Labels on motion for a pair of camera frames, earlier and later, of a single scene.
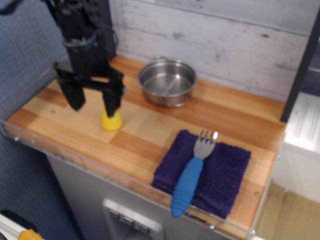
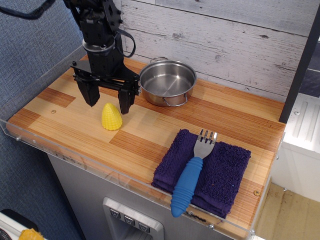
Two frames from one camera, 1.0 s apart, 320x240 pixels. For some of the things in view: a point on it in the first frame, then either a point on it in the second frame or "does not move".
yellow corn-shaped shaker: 112,123 does not move
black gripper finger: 113,96 → 126,96
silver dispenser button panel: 124,223 does not move
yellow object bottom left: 29,234 does not move
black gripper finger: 74,92 → 89,90
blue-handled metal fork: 187,184 does not move
